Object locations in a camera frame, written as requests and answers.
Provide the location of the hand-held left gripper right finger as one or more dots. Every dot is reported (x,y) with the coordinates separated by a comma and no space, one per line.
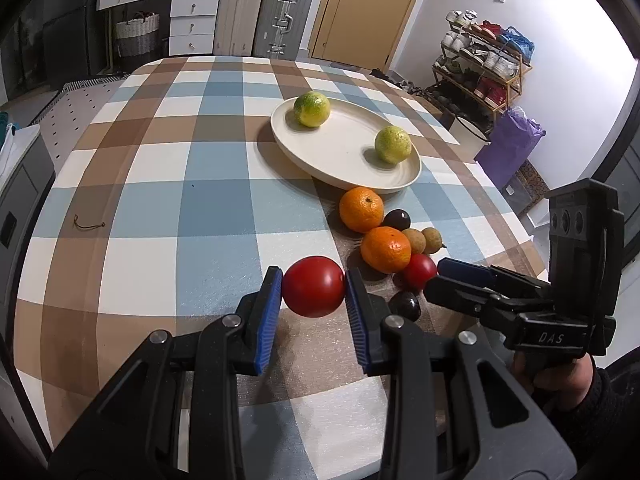
(356,320)

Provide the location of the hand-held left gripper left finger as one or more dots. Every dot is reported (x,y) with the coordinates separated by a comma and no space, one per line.
(270,320)

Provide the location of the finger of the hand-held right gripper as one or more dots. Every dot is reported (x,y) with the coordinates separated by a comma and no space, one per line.
(455,294)
(465,271)

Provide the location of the red tomato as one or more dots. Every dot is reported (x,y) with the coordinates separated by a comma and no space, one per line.
(313,286)
(419,271)

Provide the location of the brown longan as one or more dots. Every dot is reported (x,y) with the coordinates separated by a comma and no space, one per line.
(414,240)
(433,240)

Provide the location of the dark purple plum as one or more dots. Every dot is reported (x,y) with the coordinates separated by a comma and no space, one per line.
(398,219)
(405,305)

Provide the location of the orange mandarin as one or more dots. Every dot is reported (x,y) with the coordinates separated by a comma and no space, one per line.
(385,249)
(361,209)

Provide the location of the cream round plate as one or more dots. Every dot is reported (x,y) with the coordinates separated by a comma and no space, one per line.
(345,150)

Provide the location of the person's right forearm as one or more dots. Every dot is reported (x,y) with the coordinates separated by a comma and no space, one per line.
(600,410)

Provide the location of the person's right hand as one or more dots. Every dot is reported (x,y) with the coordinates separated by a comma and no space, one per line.
(565,380)

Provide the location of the patterned doormat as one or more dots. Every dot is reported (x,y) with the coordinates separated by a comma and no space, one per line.
(527,185)

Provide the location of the purple bag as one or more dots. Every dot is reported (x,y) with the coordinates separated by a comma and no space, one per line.
(507,147)

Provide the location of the white basin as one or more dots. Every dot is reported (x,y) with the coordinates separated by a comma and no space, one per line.
(470,135)

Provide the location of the green yellow citrus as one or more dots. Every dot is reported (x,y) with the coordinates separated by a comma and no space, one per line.
(393,144)
(311,108)

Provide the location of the checked tablecloth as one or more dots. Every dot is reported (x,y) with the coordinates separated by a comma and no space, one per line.
(165,185)

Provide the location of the dark shoes pile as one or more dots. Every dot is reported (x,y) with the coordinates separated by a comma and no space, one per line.
(400,82)

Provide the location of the wooden shoe rack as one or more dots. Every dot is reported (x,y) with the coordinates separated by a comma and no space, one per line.
(520,77)

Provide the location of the rows of shoes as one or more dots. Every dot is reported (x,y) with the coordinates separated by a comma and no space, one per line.
(487,60)

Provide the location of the dark grey cabinet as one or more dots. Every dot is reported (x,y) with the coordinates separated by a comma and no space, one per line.
(22,195)

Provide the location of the wooden door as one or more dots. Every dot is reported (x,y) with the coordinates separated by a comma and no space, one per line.
(367,7)

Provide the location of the silver suitcase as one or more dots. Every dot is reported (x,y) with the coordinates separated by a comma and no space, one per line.
(282,17)

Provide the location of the beige suitcase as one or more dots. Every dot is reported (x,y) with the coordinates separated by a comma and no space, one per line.
(240,12)

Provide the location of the white drawer cabinet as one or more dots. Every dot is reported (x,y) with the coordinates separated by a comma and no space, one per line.
(192,15)

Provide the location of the woven basket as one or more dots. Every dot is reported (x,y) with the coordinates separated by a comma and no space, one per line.
(136,35)

